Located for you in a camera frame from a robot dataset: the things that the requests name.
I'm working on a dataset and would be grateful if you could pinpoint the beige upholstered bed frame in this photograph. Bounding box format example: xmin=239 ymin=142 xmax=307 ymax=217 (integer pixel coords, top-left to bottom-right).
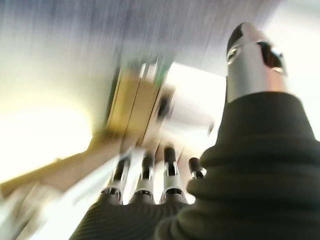
xmin=0 ymin=139 xmax=123 ymax=201

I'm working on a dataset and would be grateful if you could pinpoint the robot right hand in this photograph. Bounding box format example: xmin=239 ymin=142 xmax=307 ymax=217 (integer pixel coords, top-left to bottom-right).
xmin=68 ymin=21 xmax=320 ymax=240

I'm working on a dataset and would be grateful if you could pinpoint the light wooden nightstand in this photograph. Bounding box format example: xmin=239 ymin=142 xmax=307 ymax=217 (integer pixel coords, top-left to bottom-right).
xmin=107 ymin=62 xmax=176 ymax=148

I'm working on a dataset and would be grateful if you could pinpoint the small green object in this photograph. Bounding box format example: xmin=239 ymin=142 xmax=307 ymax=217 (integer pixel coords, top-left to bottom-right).
xmin=154 ymin=61 xmax=172 ymax=85

